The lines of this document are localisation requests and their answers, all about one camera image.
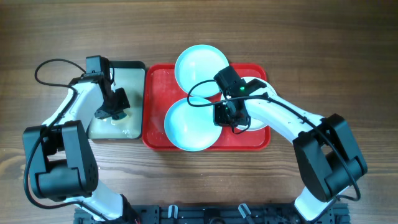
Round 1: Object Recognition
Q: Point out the green yellow sponge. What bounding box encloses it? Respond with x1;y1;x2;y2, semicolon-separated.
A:
111;110;129;121

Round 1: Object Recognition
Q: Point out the light blue plate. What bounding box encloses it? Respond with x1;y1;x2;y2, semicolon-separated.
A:
174;44;229;98
164;97;222;152

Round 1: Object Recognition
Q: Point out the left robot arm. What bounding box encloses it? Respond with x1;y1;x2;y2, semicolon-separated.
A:
22;55;141;223

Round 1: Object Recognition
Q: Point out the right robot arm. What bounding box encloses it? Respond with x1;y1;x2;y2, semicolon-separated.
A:
213;66;368;222

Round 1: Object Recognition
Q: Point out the black water tray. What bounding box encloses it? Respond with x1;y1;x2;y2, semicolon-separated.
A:
88;61;146;139

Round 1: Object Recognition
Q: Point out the red plastic tray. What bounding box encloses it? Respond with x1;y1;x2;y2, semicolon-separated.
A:
142;63;271;151

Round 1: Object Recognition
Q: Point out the white plate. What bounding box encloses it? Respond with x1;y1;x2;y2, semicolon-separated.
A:
236;77;276;131

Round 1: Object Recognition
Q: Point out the left black cable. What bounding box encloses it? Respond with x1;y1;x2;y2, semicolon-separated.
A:
23;58;113;224

